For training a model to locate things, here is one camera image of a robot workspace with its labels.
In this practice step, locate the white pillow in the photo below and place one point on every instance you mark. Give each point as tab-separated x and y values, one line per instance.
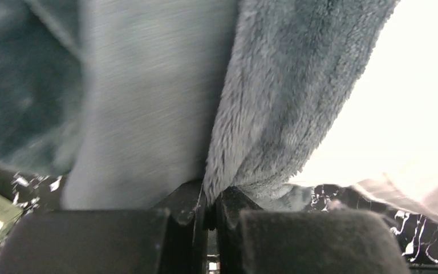
384	143

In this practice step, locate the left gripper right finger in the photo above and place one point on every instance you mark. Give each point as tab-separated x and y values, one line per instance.
252	240

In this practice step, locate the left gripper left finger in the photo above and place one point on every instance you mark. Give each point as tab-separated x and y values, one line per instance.
167	238

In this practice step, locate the grey plush pillowcase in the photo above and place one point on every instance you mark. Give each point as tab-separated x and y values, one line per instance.
134	98

